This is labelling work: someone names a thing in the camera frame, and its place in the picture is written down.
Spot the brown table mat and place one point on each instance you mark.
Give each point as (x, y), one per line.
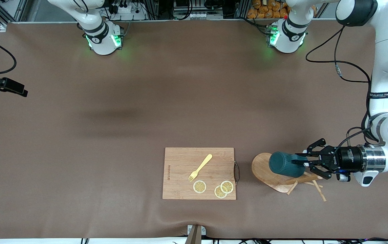
(112, 186)

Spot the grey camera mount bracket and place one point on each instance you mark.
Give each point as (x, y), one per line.
(195, 237)

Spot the lemon slice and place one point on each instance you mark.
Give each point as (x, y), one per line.
(227, 186)
(199, 186)
(218, 193)

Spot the dark green cup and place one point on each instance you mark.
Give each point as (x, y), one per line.
(283, 164)

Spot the white power strip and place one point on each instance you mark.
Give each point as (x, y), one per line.
(126, 9)

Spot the orange snack packets pile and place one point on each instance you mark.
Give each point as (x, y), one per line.
(265, 10)

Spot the wooden mug rack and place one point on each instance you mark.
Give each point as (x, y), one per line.
(261, 169)

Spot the white terminal block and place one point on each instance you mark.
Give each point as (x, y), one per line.
(197, 15)

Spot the yellow plastic fork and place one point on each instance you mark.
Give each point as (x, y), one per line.
(202, 165)

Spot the bamboo cutting board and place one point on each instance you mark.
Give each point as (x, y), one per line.
(180, 162)

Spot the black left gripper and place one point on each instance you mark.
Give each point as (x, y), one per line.
(349, 159)

